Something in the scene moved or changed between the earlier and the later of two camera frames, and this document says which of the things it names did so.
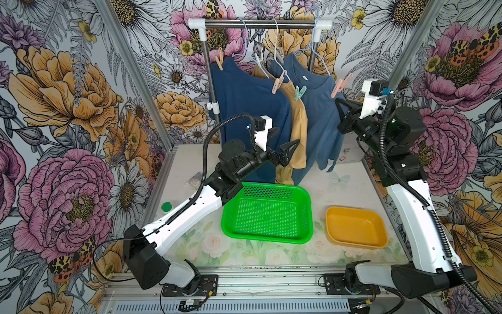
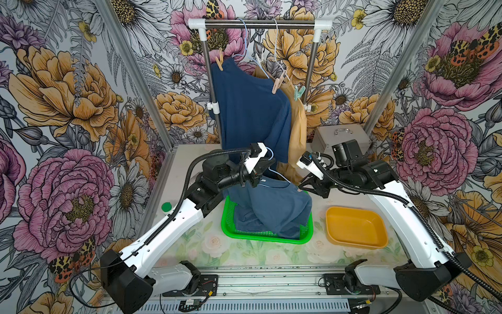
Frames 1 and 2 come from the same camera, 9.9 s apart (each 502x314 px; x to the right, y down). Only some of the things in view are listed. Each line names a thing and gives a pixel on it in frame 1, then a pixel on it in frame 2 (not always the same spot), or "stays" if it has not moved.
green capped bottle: x=167 y=207 stays
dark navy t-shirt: x=238 y=93 stays
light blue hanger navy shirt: x=246 y=49 stays
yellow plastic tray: x=355 y=227 stays
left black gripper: x=284 y=158 → x=257 y=173
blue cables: x=312 y=38 → x=274 y=171
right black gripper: x=353 y=112 → x=318 y=185
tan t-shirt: x=285 y=174 stays
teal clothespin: x=299 y=93 stays
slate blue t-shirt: x=319 y=95 → x=274 y=205
